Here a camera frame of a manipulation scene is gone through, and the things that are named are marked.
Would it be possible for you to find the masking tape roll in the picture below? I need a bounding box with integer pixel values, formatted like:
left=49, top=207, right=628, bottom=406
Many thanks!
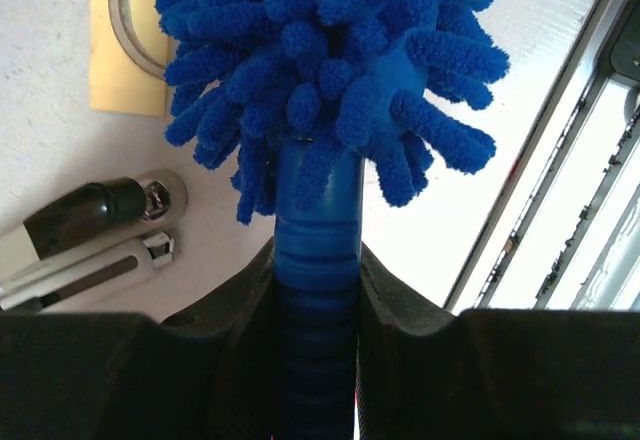
left=107, top=0, right=165, bottom=80

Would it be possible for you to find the beige black stapler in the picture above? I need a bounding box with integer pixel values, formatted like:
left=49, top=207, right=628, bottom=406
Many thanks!
left=1, top=169, right=188, bottom=294

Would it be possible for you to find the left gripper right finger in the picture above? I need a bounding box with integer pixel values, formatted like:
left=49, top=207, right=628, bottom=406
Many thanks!
left=357, top=249, right=639, bottom=439

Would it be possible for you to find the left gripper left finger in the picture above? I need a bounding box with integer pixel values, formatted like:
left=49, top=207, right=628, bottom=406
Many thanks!
left=1, top=243, right=274, bottom=439

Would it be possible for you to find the blue microfiber duster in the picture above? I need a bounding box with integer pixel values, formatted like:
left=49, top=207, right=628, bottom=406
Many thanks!
left=155, top=0, right=510, bottom=439

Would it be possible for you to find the black white utility knife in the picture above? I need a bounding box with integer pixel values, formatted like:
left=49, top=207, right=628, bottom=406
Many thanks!
left=1, top=232, right=175, bottom=314

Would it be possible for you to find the yellow sticky note pad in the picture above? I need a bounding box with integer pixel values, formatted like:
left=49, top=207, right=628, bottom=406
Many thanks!
left=88, top=0, right=170, bottom=117

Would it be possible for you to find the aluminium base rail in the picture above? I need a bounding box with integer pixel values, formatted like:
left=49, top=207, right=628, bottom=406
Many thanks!
left=444, top=0, right=639, bottom=313

